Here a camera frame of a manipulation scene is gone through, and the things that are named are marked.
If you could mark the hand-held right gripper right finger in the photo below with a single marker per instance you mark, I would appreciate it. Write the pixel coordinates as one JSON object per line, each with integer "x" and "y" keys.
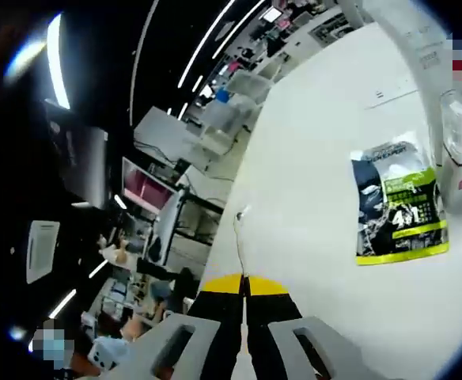
{"x": 270, "y": 312}

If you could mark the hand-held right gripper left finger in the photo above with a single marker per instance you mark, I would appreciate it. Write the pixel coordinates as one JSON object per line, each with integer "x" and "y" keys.
{"x": 215, "y": 316}

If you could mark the white skincare bottle red square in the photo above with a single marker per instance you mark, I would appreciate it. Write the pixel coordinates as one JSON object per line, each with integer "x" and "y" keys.
{"x": 458, "y": 166}

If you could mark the small dark object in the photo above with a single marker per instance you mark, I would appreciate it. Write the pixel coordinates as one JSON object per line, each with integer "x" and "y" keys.
{"x": 242, "y": 213}

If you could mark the white chest device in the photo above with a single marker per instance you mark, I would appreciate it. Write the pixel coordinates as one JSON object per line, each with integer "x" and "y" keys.
{"x": 103, "y": 356}

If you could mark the computer monitor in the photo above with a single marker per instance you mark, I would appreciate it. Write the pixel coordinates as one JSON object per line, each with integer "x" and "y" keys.
{"x": 148, "y": 192}

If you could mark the green black sachet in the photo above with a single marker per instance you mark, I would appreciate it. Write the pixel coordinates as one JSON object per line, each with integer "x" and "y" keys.
{"x": 401, "y": 213}

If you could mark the ceiling air conditioner cassette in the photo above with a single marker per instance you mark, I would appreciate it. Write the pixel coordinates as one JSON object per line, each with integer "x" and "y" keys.
{"x": 41, "y": 251}

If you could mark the broad ceiling light strip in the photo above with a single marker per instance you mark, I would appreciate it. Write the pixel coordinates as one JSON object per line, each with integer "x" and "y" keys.
{"x": 57, "y": 67}

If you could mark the standing desk black frame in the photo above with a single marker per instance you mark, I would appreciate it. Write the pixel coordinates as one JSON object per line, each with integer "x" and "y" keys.
{"x": 167, "y": 221}

